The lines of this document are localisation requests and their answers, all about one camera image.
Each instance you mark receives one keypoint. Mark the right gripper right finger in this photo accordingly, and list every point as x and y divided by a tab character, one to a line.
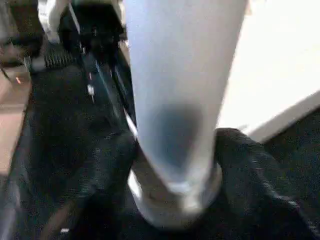
262	190

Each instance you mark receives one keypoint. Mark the white plastic table top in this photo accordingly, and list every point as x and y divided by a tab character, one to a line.
270	62

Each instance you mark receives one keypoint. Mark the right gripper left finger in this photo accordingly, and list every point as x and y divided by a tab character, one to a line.
95	190

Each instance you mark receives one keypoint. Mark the white plastic table leg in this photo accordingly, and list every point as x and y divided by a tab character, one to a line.
180	87

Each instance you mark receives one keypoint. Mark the black work mat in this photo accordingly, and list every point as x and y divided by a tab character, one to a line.
62	120

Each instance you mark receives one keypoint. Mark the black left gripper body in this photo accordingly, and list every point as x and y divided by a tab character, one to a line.
85	32

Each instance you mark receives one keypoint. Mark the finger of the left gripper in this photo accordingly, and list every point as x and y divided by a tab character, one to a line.
125	95
100	95

